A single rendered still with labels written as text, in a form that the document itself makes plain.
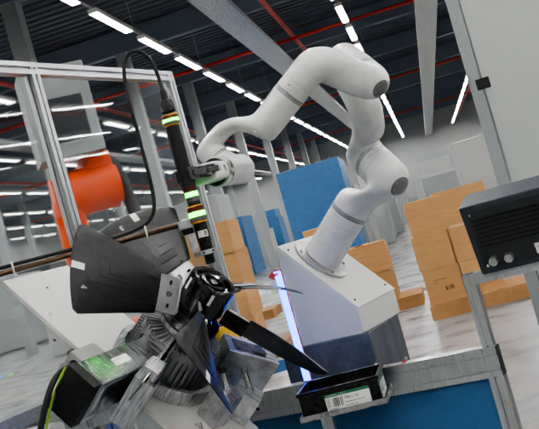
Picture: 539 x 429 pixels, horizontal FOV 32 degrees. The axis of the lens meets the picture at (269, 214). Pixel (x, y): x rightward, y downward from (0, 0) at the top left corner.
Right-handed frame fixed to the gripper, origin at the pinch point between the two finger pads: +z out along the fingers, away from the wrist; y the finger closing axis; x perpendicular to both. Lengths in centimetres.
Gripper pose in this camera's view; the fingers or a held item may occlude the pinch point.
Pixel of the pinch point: (186, 174)
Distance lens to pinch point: 241.0
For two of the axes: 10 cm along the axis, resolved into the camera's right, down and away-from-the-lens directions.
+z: -4.3, 1.0, -9.0
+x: -2.7, -9.6, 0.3
